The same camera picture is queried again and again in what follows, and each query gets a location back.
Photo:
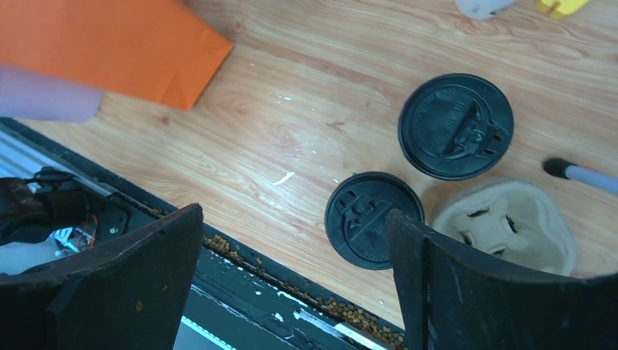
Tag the brown pulp cup carrier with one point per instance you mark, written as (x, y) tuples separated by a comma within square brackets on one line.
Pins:
[(511, 219)]

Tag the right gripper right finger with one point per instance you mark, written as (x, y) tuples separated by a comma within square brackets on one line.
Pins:
[(453, 296)]

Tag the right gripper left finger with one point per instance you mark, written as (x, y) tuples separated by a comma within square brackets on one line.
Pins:
[(127, 293)]

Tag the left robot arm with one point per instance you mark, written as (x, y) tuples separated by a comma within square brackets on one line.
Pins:
[(50, 216)]

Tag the orange paper takeout bag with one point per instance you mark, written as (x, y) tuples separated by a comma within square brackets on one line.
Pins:
[(160, 51)]

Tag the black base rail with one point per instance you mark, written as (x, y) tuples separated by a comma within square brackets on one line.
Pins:
[(238, 298)]

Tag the stack of white paper cups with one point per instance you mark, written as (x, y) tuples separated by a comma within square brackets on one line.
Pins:
[(483, 9)]

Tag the grey tripod stand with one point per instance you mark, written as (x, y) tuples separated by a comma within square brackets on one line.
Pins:
[(561, 168)]

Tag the black plastic cup lid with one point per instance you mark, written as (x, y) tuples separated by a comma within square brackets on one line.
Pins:
[(455, 127)]

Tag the yellow plastic holder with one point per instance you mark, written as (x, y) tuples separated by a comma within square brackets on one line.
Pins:
[(560, 9)]

